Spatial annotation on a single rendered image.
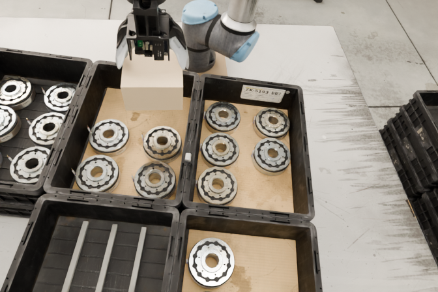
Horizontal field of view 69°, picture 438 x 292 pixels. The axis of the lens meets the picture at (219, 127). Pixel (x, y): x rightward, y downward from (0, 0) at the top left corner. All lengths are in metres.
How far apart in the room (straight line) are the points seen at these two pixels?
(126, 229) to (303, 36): 1.09
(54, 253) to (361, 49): 2.48
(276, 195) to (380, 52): 2.14
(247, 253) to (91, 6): 2.32
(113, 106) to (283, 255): 0.62
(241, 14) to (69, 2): 2.00
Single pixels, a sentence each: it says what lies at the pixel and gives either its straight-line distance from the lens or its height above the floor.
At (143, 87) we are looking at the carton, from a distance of 0.64.
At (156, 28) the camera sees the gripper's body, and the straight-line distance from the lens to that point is 0.57.
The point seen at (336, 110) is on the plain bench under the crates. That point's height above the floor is 0.70.
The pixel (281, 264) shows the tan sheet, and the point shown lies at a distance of 0.82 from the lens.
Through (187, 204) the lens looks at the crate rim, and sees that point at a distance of 0.72.
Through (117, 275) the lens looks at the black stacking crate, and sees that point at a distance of 0.80.
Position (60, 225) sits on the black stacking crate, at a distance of 0.86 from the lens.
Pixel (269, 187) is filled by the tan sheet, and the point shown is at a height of 0.83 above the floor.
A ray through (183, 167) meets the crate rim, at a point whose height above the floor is 0.93.
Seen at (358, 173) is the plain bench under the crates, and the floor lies 0.70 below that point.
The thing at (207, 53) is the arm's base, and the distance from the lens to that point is 1.18.
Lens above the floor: 1.61
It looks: 56 degrees down
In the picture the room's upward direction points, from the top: 11 degrees clockwise
